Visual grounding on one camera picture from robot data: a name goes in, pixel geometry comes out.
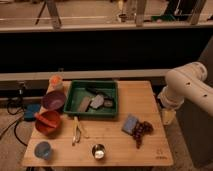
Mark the blue box on floor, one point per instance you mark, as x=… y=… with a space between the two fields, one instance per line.
x=31 y=109

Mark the red bowl with handle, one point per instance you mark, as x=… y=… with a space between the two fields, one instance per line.
x=47 y=122

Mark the wooden tongs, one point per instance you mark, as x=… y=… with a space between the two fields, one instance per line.
x=78 y=131

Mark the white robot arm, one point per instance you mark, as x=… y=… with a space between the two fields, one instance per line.
x=185 y=82

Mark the blue sponge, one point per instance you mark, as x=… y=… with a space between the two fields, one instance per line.
x=129 y=124

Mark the grey towel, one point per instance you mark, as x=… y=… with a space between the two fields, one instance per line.
x=97 y=101

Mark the black utensil in tray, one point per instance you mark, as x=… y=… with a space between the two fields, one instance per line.
x=99 y=92

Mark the small metal cup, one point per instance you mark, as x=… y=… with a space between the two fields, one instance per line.
x=98 y=151

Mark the small dark round dish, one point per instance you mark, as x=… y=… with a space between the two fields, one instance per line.
x=108 y=103

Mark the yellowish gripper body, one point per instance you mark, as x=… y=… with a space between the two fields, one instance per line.
x=168 y=116

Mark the brown brush block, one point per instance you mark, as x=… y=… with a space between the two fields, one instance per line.
x=84 y=104

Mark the purple bowl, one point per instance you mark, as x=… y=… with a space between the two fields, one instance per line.
x=53 y=100

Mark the green plastic tray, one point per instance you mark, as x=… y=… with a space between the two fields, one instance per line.
x=77 y=92

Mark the blue plastic cup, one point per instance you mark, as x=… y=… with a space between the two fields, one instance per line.
x=43 y=150

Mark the bunch of dark grapes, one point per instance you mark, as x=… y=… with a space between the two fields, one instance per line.
x=141 y=129

